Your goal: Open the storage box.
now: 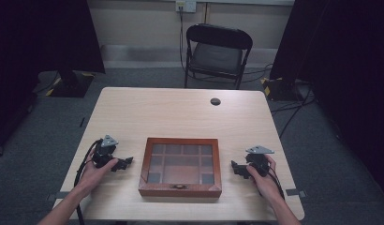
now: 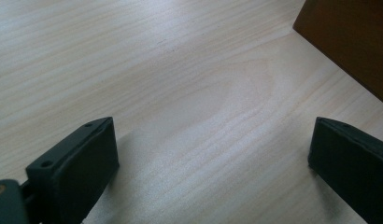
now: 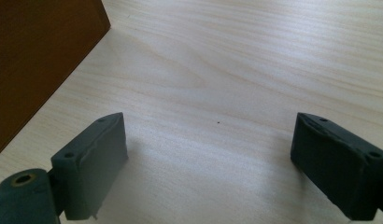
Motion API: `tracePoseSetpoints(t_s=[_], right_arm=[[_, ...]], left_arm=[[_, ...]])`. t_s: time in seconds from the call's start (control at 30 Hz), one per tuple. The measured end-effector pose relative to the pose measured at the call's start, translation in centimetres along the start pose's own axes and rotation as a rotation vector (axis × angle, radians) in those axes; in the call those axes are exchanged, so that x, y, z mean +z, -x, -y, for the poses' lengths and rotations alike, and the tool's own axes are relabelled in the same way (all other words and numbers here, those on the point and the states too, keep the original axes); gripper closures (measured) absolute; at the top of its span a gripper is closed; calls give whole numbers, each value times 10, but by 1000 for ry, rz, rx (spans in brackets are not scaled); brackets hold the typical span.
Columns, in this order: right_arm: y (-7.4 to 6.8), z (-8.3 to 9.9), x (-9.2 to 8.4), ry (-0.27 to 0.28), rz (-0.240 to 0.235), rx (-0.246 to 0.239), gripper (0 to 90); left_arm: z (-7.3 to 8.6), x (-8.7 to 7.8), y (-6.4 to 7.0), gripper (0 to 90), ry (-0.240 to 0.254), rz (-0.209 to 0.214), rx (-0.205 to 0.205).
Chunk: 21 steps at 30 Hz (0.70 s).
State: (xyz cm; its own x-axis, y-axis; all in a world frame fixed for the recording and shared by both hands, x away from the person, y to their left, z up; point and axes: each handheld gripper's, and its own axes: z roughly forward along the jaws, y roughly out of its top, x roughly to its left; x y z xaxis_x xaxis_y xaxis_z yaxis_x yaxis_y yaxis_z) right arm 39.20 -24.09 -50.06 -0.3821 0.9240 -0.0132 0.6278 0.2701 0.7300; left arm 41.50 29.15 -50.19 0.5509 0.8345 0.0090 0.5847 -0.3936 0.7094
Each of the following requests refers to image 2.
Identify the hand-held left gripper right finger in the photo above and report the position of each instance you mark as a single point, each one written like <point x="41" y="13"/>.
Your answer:
<point x="351" y="165"/>

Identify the brown wooden box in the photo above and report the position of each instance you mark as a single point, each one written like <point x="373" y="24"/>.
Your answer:
<point x="351" y="37"/>

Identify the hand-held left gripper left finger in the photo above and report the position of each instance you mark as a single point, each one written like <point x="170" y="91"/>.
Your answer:
<point x="76" y="168"/>

